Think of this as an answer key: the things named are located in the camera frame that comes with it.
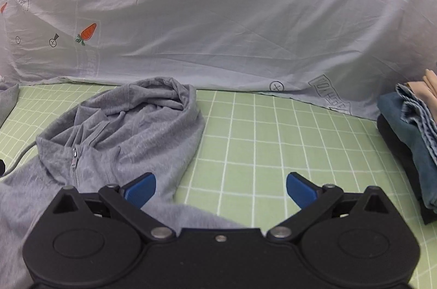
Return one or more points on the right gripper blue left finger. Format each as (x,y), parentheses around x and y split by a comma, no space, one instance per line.
(139,191)

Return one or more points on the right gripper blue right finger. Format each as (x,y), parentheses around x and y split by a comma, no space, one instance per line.
(301,190)

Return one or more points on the grey zip hoodie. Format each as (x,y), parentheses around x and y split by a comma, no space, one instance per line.
(152,125)

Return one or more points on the green grid mat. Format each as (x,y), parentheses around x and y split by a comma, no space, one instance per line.
(250,143)

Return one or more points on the grey sweatpants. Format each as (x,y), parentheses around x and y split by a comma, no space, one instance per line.
(9,94)

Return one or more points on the folded black garment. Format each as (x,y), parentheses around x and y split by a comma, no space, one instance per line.
(403,154)

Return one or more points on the folded blue jeans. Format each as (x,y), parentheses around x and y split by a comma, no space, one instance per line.
(412,122)

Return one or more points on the folded beige garment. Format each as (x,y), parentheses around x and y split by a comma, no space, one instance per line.
(426,91)

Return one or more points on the grey carrot print sheet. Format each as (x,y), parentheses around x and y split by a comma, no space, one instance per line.
(339,54)

